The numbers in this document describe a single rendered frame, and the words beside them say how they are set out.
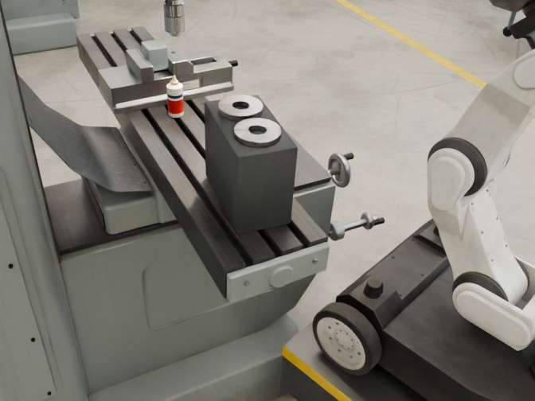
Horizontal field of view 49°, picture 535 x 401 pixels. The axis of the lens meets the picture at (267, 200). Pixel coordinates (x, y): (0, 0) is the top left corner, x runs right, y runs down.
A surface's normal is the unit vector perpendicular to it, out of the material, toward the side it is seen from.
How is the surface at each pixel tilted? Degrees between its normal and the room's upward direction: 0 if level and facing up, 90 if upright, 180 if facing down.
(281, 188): 90
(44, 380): 88
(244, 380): 68
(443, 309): 0
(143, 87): 90
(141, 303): 90
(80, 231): 0
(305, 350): 0
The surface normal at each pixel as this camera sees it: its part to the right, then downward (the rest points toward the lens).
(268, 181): 0.36, 0.59
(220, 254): 0.05, -0.79
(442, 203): -0.69, 0.42
